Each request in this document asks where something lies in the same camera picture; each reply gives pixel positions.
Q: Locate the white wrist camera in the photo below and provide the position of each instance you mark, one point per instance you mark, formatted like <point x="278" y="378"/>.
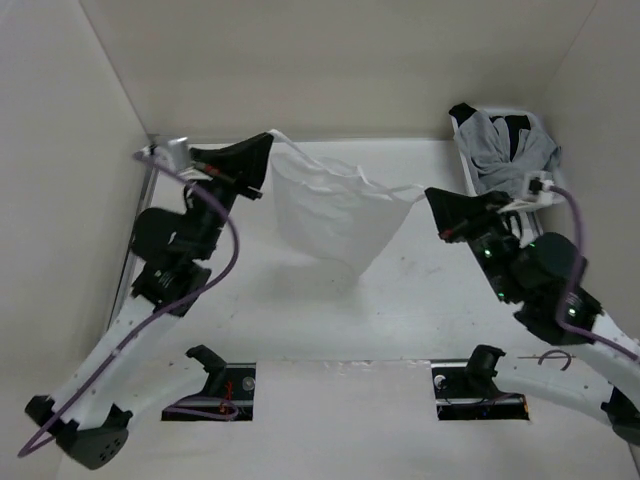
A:
<point x="171" y="152"/>
<point x="536" y="191"/>

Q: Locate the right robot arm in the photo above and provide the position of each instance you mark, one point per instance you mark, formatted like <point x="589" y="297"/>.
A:
<point x="544" y="279"/>

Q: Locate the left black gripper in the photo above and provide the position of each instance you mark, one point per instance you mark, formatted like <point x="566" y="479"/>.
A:
<point x="238" y="166"/>

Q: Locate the black tank top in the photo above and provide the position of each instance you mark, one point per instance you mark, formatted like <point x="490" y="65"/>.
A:
<point x="499" y="133"/>

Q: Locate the grey tank top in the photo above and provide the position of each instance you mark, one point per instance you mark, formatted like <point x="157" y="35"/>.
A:
<point x="505" y="155"/>

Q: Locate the white plastic laundry basket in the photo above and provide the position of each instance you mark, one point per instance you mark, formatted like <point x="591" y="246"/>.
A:
<point x="470" y="170"/>

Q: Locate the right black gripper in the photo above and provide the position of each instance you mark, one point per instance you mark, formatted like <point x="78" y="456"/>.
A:
<point x="457" y="213"/>

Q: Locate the white tank top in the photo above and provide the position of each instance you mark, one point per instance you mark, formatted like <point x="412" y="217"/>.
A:
<point x="330" y="210"/>

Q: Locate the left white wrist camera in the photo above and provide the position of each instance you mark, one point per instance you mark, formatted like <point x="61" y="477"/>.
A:
<point x="171" y="152"/>

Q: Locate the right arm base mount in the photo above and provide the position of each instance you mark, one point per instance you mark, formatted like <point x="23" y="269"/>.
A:
<point x="464" y="389"/>

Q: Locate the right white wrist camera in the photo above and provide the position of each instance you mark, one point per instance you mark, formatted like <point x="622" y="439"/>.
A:
<point x="536" y="191"/>

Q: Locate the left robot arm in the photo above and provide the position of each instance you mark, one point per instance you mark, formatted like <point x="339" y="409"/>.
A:
<point x="184" y="255"/>

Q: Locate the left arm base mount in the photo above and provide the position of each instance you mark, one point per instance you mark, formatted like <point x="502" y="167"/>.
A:
<point x="227" y="394"/>

